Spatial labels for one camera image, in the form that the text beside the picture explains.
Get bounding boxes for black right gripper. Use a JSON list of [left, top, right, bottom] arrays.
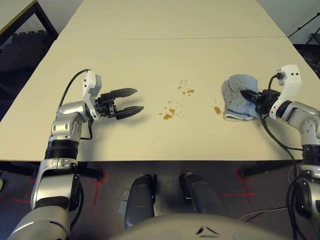
[[240, 88, 282, 115]]

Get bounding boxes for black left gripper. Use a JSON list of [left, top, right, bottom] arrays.
[[94, 87, 145, 120]]

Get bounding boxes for light blue rag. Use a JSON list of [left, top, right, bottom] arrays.
[[221, 74, 261, 123]]

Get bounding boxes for brown liquid spill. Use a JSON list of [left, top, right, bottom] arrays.
[[176, 79, 196, 96], [157, 100, 186, 121], [212, 96, 225, 116]]

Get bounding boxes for black table foot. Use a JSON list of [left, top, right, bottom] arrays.
[[74, 162, 105, 181]]

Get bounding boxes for black step stool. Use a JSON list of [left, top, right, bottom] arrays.
[[309, 32, 320, 46]]

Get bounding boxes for black tripod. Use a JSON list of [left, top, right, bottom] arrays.
[[287, 13, 320, 40]]

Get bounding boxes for grey left robot leg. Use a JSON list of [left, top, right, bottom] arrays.
[[124, 174, 157, 230]]

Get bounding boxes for grey robot leg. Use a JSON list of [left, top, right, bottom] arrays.
[[124, 174, 157, 230], [179, 172, 231, 221]]

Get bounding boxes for grey right robot leg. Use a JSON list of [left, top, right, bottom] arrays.
[[179, 172, 231, 221]]

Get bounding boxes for black foam floor mat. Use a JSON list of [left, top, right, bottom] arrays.
[[0, 30, 60, 121]]

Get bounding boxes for grey robot torso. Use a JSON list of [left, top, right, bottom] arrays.
[[107, 212, 283, 240]]

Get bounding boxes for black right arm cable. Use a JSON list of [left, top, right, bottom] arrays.
[[258, 73, 305, 240]]

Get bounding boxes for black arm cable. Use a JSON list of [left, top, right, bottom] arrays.
[[258, 73, 305, 240], [58, 69, 94, 141]]

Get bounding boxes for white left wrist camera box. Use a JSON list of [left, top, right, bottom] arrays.
[[82, 70, 103, 120]]

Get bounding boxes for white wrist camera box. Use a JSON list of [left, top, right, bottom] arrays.
[[82, 70, 103, 120], [271, 64, 301, 121]]

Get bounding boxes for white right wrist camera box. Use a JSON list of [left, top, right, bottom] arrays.
[[271, 64, 301, 121]]

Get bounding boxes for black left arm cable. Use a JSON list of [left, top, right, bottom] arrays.
[[58, 69, 94, 141]]

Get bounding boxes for white floor cable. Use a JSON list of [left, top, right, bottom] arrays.
[[237, 206, 291, 222]]

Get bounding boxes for side table with black frame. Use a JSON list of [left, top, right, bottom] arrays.
[[0, 0, 60, 41]]

